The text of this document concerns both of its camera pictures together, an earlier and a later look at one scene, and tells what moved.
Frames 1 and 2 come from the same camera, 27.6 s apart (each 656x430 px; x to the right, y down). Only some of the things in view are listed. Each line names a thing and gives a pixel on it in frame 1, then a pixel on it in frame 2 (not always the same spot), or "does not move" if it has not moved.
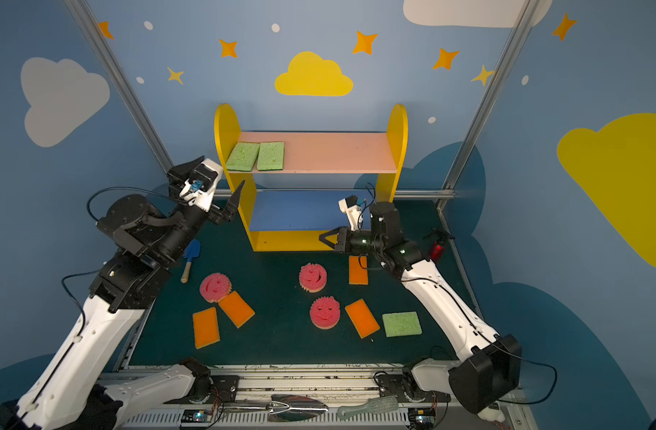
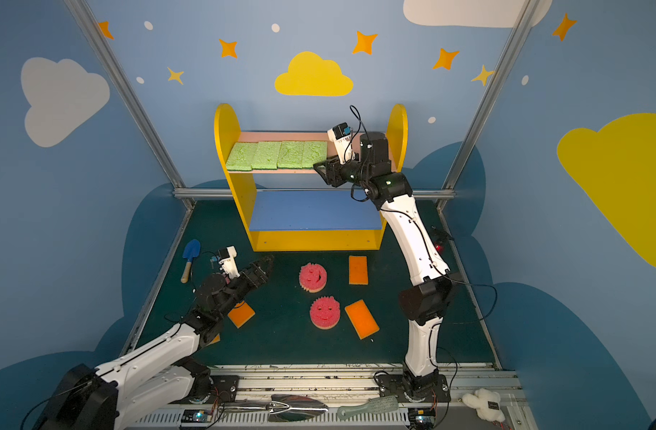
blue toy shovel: (191, 252) does not move
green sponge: (243, 157) does not move
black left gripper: (213, 211) to (251, 271)
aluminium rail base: (304, 397) does not move
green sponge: (401, 323) to (290, 154)
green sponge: (271, 156) does not move
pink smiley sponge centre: (313, 278) does not move
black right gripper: (343, 239) to (328, 171)
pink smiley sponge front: (325, 312) does not move
